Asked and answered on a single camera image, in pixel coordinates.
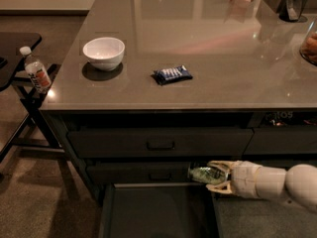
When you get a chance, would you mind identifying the blue snack bar wrapper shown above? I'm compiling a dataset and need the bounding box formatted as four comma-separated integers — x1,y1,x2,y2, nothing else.
152,64,193,85

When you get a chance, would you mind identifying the middle left drawer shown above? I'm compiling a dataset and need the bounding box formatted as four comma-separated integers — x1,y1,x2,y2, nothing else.
86,162,191,184

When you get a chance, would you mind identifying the chip bag in drawer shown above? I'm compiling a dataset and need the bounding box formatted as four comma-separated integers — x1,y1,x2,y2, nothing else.
262,111,317,126

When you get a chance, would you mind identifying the dark side table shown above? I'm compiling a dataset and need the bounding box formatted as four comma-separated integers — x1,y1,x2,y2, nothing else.
0,32,60,161

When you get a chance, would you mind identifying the open bottom left drawer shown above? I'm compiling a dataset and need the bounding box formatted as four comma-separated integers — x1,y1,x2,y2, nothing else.
98,183,222,238

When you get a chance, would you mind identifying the top right drawer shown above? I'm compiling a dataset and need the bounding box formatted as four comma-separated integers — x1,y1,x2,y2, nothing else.
245,126,317,155

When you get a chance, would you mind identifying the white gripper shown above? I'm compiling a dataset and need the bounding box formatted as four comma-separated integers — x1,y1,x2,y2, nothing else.
206,161,261,198

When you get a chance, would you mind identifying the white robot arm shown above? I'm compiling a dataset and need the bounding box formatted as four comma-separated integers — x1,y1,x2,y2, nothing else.
206,161,317,213

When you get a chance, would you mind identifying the white ceramic bowl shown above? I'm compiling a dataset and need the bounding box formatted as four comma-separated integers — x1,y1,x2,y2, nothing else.
82,37,125,71

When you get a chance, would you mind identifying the glass jar with snacks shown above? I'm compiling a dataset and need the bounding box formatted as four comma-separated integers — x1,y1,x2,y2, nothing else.
299,19,317,65

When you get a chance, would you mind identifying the top left drawer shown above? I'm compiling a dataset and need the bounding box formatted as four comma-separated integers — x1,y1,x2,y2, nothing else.
67,128,253,158

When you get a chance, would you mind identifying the dark metal pitcher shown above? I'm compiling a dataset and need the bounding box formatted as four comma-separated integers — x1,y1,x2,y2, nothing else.
279,0,308,22

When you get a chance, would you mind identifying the clear plastic water bottle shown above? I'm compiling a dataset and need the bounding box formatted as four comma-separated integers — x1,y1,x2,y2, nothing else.
20,47,52,94

